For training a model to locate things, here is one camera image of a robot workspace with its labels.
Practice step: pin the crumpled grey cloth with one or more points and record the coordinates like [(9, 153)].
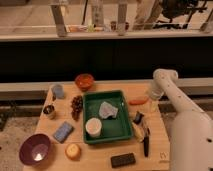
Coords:
[(107, 110)]

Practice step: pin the orange bowl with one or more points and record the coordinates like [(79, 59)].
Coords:
[(84, 81)]

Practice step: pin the purple bowl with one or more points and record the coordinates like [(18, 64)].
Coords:
[(34, 149)]

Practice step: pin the grey blue cup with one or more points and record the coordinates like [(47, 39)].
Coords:
[(57, 91)]

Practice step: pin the person in background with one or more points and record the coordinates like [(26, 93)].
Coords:
[(147, 13)]

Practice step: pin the white paper cup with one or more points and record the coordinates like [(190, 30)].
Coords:
[(93, 127)]

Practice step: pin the green plastic tray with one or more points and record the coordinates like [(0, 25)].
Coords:
[(113, 129)]

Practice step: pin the black office chair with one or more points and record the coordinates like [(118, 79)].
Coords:
[(174, 8)]

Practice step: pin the dark grape bunch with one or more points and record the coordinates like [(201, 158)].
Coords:
[(77, 106)]

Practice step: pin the black rectangular block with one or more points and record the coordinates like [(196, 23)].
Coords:
[(122, 160)]

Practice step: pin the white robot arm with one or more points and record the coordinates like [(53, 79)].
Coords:
[(191, 141)]

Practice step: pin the yellow round fruit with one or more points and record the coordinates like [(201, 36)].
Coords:
[(73, 151)]

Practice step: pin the blue sponge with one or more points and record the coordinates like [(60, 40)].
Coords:
[(63, 132)]

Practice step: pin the small metal can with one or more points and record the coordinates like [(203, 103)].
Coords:
[(49, 111)]

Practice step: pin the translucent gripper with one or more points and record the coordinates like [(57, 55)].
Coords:
[(153, 105)]

